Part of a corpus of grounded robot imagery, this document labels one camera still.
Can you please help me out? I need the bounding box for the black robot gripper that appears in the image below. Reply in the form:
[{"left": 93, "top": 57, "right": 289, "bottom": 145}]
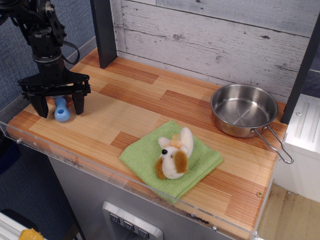
[{"left": 17, "top": 63, "right": 91, "bottom": 119}]

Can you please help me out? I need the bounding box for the blue handled grey spoon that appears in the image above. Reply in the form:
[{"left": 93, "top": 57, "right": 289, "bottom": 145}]
[{"left": 51, "top": 96, "right": 71, "bottom": 123}]

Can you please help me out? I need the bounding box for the stainless steel pot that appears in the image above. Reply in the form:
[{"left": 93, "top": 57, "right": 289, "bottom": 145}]
[{"left": 210, "top": 83, "right": 295, "bottom": 164}]

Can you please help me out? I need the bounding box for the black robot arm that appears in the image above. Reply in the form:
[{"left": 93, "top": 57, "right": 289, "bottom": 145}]
[{"left": 0, "top": 0, "right": 91, "bottom": 118}]

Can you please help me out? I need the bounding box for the green folded cloth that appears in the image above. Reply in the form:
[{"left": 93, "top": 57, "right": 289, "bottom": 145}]
[{"left": 119, "top": 121, "right": 223, "bottom": 204}]

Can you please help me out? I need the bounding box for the grey cabinet with buttons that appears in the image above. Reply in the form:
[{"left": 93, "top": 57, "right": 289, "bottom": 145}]
[{"left": 49, "top": 157, "right": 259, "bottom": 240}]

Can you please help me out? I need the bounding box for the white brown plush dog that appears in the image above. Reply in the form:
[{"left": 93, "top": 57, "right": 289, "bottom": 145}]
[{"left": 155, "top": 127, "right": 194, "bottom": 180}]

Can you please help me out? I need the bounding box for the yellow black object bottom left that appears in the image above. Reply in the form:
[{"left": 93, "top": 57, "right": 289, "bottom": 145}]
[{"left": 18, "top": 228, "right": 45, "bottom": 240}]

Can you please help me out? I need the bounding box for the white appliance at right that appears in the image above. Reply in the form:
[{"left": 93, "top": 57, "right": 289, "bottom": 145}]
[{"left": 273, "top": 94, "right": 320, "bottom": 202}]

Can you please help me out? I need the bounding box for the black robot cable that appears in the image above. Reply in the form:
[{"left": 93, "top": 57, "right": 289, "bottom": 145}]
[{"left": 61, "top": 41, "right": 81, "bottom": 65}]

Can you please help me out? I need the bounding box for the clear acrylic guard rail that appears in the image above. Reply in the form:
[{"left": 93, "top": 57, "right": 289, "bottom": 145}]
[{"left": 0, "top": 36, "right": 287, "bottom": 239}]

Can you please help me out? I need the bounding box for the black left vertical post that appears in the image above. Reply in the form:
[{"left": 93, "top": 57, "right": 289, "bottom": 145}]
[{"left": 90, "top": 0, "right": 117, "bottom": 69}]

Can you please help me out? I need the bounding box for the black vertical post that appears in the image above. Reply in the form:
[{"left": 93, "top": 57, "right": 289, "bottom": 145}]
[
  {"left": 280, "top": 15, "right": 320, "bottom": 124},
  {"left": 90, "top": 0, "right": 117, "bottom": 69}
]

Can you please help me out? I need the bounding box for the black right vertical post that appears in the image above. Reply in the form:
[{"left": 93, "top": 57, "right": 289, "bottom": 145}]
[{"left": 280, "top": 15, "right": 320, "bottom": 124}]

